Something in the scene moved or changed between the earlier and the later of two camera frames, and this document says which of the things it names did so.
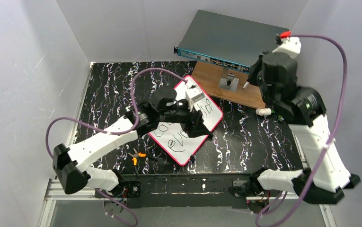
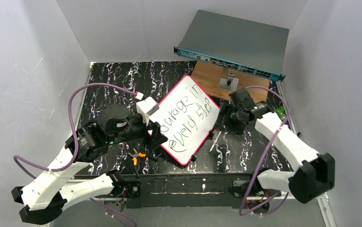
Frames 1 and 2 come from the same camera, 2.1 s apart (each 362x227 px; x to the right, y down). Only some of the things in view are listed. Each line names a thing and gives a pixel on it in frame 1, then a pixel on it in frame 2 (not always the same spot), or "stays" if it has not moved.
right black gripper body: (256, 74) to (225, 118)
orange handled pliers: (136, 155) stays
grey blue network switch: (233, 43) stays
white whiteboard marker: (247, 83) to (216, 141)
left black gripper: (195, 118) to (153, 133)
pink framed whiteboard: (173, 137) stays
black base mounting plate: (170, 190) stays
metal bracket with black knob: (228, 81) stays
